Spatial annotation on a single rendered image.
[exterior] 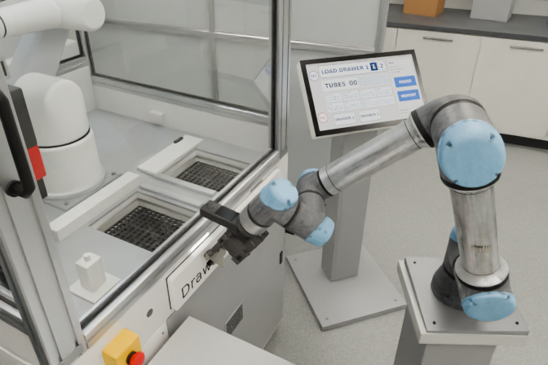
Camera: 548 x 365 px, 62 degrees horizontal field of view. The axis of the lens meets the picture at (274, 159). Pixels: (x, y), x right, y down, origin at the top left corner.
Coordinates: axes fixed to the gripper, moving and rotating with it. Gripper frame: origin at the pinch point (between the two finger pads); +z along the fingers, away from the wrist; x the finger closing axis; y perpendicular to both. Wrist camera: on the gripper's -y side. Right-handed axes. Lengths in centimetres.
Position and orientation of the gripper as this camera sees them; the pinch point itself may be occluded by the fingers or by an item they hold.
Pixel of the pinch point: (210, 252)
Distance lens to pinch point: 127.8
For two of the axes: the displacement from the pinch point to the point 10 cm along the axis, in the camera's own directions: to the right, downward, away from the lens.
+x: 4.6, -4.4, 7.7
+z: -5.2, 5.7, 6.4
